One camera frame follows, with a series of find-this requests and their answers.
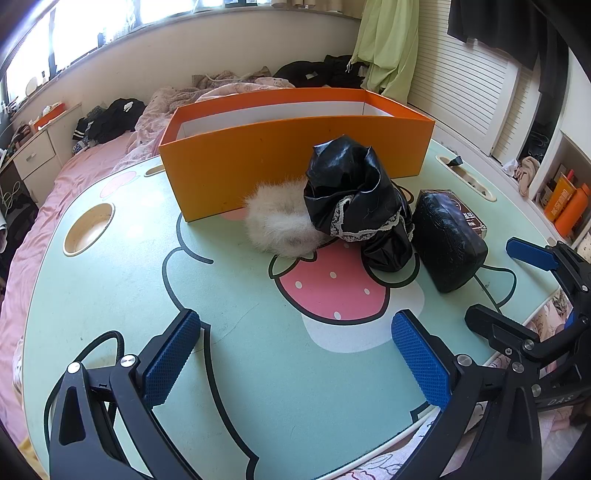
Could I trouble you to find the beige fur pompom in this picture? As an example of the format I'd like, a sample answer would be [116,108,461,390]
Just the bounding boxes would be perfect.
[245,179,331,257]

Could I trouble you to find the orange bottles on shelf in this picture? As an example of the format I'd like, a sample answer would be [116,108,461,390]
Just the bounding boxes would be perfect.
[544,169,590,237]

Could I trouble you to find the dark red textured pouch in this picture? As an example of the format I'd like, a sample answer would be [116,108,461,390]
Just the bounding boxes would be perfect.
[413,190,488,293]

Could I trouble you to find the black shiny lace bag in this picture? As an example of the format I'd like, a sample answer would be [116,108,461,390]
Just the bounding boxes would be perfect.
[304,136,414,273]

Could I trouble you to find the black hanging garment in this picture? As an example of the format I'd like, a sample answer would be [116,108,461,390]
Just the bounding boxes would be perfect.
[448,0,569,125]

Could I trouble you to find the green hanging cloth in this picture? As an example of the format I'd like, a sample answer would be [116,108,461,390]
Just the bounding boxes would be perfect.
[349,0,420,104]

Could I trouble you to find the black clothes pile right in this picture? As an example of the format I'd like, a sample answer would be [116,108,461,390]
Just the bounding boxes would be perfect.
[273,55,367,89]

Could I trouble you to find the black clothes pile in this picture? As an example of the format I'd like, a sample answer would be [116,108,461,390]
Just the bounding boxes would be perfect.
[273,55,367,89]
[72,98,145,154]

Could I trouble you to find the white drawer cabinet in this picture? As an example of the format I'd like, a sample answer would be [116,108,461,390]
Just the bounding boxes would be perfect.
[10,103,82,205]

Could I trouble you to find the pink floral quilt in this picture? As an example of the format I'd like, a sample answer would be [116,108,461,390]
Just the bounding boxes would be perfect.
[126,75,297,153]

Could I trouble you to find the black clothes pile left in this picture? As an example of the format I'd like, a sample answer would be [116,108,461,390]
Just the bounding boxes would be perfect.
[72,98,145,154]

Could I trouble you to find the orange cardboard box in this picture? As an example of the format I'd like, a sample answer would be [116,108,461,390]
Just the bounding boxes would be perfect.
[158,87,435,222]

